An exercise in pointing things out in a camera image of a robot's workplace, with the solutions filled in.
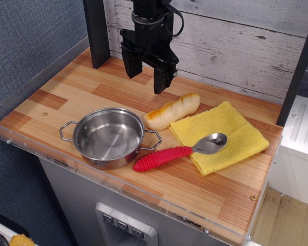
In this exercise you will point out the toy breadstick loaf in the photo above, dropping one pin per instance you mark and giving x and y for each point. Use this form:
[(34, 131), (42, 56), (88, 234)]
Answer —
[(161, 118)]

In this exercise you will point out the dark right vertical post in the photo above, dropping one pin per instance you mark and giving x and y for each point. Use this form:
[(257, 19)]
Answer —
[(294, 86)]

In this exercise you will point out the white side counter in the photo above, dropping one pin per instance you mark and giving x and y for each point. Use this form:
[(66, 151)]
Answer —
[(289, 171)]

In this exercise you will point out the dark left vertical post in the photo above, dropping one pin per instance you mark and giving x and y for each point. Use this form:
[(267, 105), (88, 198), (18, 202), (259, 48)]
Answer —
[(97, 31)]

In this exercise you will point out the red handled metal spoon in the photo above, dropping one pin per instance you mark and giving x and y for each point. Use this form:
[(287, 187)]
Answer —
[(208, 145)]

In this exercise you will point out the grey toy fridge cabinet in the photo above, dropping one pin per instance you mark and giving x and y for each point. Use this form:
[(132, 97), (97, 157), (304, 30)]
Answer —
[(78, 195)]

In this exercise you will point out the stainless steel pot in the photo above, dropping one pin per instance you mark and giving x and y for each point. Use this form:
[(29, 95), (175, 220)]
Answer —
[(110, 138)]

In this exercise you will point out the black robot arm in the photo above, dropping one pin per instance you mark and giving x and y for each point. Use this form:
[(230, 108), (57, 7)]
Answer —
[(155, 24)]

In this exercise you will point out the silver dispenser button panel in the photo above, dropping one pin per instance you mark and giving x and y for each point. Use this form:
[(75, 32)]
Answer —
[(119, 228)]

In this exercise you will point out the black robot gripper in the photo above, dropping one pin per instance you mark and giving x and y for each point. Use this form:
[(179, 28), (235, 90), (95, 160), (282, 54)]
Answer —
[(150, 45)]

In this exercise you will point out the dark vertical post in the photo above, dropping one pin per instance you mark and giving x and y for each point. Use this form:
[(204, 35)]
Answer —
[(97, 31), (294, 86)]

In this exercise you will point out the yellow toy object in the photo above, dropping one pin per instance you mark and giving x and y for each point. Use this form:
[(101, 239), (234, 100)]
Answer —
[(21, 240)]

